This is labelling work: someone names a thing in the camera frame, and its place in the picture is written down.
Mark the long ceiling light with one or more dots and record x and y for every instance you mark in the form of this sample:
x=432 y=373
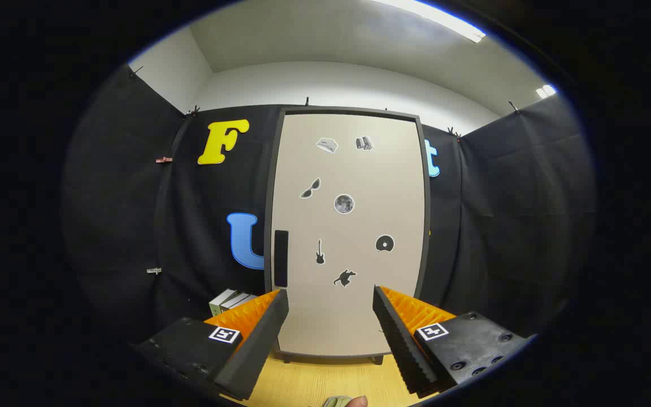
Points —
x=450 y=22

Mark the dark grey cabinet body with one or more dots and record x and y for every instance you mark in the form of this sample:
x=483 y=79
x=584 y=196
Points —
x=269 y=186

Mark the green hardcover book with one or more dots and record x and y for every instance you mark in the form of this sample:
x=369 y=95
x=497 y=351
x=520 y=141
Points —
x=219 y=302

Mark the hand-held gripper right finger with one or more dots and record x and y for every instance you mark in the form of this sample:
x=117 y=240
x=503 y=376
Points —
x=399 y=339

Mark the pale green plastic item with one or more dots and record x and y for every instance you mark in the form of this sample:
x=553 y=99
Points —
x=337 y=402

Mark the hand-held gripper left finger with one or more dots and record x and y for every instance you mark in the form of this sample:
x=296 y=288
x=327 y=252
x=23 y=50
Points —
x=257 y=345

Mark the silver clip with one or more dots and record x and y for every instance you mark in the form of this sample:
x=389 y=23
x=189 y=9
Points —
x=154 y=271

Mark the black backdrop cloth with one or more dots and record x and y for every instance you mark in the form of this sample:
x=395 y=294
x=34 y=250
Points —
x=500 y=226

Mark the small ceiling light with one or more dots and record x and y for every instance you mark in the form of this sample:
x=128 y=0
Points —
x=546 y=90

